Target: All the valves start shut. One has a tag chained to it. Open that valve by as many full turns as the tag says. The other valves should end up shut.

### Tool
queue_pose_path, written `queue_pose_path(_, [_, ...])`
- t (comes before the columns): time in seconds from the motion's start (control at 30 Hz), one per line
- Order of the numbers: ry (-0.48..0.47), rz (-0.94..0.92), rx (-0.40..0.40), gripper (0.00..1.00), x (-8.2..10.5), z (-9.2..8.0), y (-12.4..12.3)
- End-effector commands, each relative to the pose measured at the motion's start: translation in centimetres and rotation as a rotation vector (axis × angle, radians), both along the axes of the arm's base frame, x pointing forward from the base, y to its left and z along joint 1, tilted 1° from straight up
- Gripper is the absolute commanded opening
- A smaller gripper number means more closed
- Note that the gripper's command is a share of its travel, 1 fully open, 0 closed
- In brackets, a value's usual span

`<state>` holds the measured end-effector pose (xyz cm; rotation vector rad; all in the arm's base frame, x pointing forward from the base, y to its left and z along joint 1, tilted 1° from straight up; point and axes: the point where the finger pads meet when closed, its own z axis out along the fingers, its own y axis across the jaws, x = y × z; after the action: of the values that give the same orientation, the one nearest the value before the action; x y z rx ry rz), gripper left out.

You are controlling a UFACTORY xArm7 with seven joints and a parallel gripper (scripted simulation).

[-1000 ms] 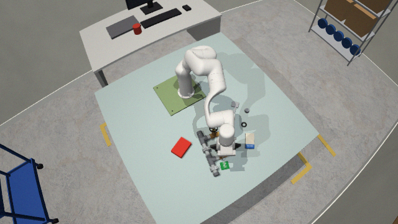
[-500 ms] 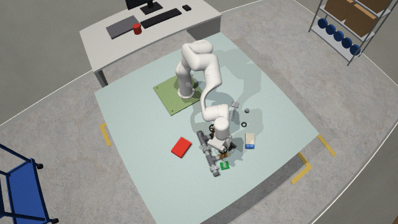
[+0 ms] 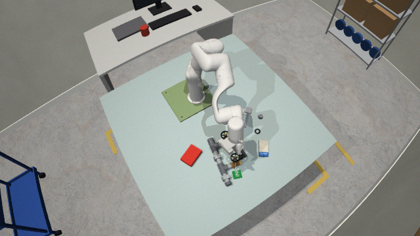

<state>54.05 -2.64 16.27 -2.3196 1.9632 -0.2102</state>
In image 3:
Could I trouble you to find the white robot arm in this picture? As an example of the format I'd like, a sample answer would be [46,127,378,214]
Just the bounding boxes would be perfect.
[185,39,244,155]

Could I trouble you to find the red rectangular block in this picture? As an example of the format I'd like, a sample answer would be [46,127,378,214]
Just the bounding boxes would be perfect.
[180,144,202,167]

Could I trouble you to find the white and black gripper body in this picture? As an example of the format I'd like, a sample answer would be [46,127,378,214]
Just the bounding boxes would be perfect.
[232,139,245,155]

